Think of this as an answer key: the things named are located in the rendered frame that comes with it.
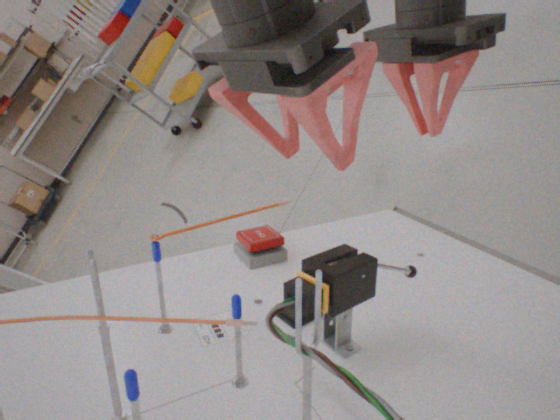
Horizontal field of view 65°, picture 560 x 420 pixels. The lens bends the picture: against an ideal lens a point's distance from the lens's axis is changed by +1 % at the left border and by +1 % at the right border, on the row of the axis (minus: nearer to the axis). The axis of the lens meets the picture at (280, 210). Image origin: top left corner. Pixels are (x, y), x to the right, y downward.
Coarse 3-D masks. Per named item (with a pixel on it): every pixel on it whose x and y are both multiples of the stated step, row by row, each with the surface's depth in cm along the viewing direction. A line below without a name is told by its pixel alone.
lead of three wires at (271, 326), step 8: (280, 304) 36; (288, 304) 36; (272, 312) 35; (280, 312) 35; (272, 320) 34; (272, 328) 31; (280, 336) 30; (288, 336) 30; (288, 344) 29; (304, 344) 28; (304, 352) 28
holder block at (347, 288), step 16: (320, 256) 40; (336, 256) 40; (352, 256) 40; (368, 256) 40; (304, 272) 40; (336, 272) 37; (352, 272) 38; (368, 272) 39; (336, 288) 37; (352, 288) 38; (368, 288) 40; (336, 304) 38; (352, 304) 39
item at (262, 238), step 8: (240, 232) 59; (248, 232) 59; (256, 232) 59; (264, 232) 59; (272, 232) 59; (240, 240) 59; (248, 240) 57; (256, 240) 57; (264, 240) 57; (272, 240) 57; (280, 240) 58; (248, 248) 56; (256, 248) 56; (264, 248) 57; (272, 248) 59
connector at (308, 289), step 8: (288, 280) 38; (304, 280) 38; (288, 288) 37; (304, 288) 37; (312, 288) 37; (288, 296) 37; (304, 296) 36; (312, 296) 36; (304, 304) 36; (312, 304) 36; (328, 304) 38; (304, 312) 37; (312, 312) 37
